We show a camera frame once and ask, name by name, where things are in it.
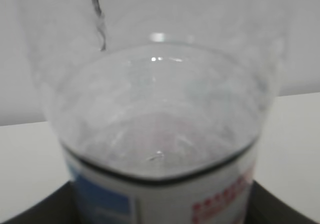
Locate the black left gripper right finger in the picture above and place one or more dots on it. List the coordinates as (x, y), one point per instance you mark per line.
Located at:
(265, 208)

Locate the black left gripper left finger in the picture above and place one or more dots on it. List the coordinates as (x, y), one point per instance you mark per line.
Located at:
(58, 208)

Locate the clear plastic water bottle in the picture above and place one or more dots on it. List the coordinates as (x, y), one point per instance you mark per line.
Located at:
(158, 105)

